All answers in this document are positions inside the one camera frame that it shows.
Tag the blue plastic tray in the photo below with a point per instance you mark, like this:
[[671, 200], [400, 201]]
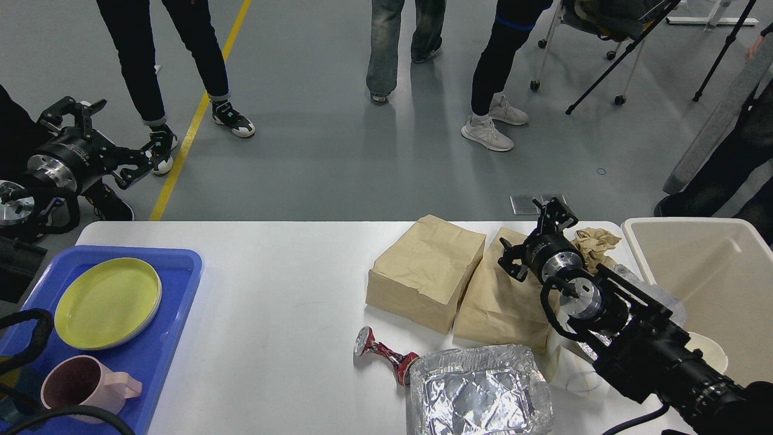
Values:
[[147, 357]]

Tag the left brown paper bag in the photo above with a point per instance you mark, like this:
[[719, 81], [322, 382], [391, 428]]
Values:
[[422, 276]]

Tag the beige plastic bin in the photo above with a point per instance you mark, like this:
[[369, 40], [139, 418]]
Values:
[[720, 269]]

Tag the brown paper bag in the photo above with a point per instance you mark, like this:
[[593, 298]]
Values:
[[497, 309], [422, 276]]

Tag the black camera tripod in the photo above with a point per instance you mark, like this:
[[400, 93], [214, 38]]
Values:
[[711, 22]]

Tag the pink mug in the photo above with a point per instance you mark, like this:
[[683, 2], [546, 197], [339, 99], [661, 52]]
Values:
[[84, 380]]

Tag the pink plate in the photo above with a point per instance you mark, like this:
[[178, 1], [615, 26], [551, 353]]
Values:
[[105, 316]]

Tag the right brown paper bag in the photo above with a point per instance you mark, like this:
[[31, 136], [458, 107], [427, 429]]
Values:
[[497, 309]]

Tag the crumpled brown paper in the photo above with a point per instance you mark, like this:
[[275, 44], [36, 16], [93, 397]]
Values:
[[593, 245]]

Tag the crushed red can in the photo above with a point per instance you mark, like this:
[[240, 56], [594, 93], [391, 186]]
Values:
[[365, 343]]

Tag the metal floor socket plate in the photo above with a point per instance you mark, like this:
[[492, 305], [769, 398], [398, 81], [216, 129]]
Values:
[[528, 205]]

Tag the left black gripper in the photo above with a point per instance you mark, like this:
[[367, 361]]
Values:
[[74, 161]]

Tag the aluminium foil container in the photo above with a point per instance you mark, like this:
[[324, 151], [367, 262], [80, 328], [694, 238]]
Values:
[[495, 389]]

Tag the yellow plate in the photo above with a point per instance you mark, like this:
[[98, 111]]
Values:
[[120, 271]]

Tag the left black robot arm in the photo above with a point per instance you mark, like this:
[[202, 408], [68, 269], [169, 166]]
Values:
[[36, 210]]

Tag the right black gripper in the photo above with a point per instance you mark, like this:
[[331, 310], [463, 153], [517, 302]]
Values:
[[548, 253]]

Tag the teal mug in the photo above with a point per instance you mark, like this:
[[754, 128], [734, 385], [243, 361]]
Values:
[[20, 394]]

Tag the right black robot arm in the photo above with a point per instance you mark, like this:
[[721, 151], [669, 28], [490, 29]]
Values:
[[638, 348]]

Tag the white paper cup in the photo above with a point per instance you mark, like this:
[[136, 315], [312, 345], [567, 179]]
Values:
[[712, 352]]

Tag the person with white sneakers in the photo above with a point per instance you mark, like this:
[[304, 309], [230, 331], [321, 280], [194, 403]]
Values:
[[513, 23]]

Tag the white rolling chair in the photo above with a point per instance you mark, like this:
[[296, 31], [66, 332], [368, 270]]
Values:
[[607, 24]]

